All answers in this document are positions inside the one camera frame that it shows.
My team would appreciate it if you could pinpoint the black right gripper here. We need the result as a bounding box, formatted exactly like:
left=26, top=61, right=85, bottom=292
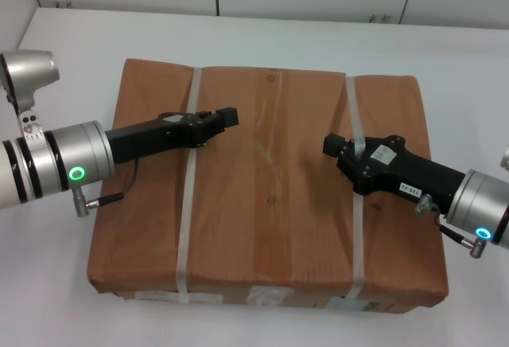
left=322, top=132, right=468, bottom=205

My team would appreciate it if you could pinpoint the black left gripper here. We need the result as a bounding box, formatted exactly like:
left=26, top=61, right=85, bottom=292
left=106, top=106, right=241, bottom=165

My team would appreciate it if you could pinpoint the brown cardboard box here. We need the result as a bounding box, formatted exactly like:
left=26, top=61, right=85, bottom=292
left=86, top=57, right=450, bottom=315

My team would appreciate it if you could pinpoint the grey box label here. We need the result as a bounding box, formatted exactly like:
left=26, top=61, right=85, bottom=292
left=327, top=296, right=403, bottom=313

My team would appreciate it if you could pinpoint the white paper box label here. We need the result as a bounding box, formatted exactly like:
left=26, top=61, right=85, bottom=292
left=134, top=289, right=224, bottom=306

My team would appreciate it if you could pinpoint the clear tape patch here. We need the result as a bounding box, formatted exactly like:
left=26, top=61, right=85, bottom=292
left=246, top=284, right=296, bottom=306

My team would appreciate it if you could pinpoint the white plastic strapping band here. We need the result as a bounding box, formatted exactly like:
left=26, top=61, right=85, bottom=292
left=344, top=76, right=367, bottom=299
left=175, top=67, right=204, bottom=294

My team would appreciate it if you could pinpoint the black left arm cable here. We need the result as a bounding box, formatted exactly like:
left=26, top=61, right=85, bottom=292
left=72, top=158, right=139, bottom=218

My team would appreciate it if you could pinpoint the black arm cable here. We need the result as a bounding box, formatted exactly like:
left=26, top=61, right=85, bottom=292
left=72, top=158, right=139, bottom=218
left=413, top=194, right=495, bottom=259

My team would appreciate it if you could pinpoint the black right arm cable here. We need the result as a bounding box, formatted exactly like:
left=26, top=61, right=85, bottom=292
left=413, top=194, right=495, bottom=259

